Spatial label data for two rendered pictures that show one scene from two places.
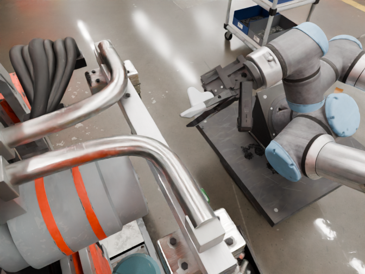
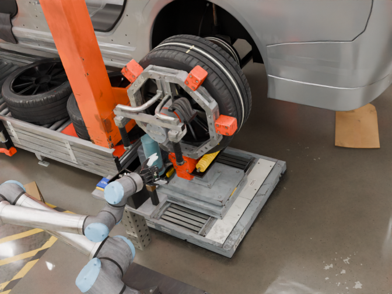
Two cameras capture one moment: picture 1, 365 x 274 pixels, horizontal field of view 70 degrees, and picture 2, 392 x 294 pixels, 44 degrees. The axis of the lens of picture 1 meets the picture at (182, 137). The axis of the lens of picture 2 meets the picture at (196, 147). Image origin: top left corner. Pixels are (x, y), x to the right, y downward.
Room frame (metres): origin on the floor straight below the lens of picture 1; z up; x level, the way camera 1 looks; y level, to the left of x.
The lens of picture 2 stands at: (2.14, -0.61, 2.36)
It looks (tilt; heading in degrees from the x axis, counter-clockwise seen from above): 39 degrees down; 155
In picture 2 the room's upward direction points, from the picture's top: 11 degrees counter-clockwise
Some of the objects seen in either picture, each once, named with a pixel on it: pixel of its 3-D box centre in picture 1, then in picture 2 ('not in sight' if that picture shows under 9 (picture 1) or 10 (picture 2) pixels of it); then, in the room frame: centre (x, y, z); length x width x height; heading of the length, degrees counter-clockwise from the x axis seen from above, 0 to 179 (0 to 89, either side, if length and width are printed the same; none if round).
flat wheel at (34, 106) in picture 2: not in sight; (46, 90); (-1.49, -0.11, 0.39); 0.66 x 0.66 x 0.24
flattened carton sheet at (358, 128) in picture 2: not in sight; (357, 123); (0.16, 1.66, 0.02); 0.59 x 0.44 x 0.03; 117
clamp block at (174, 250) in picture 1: (200, 248); (123, 118); (0.10, -0.02, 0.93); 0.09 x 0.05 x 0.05; 117
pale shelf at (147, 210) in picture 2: not in sight; (128, 196); (0.12, -0.13, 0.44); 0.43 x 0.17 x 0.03; 27
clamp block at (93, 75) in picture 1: (113, 82); (177, 132); (0.40, 0.13, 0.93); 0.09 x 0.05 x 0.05; 117
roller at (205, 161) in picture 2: not in sight; (210, 154); (0.22, 0.38, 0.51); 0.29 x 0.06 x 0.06; 117
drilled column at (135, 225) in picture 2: not in sight; (133, 220); (0.09, -0.14, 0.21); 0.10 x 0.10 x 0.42; 27
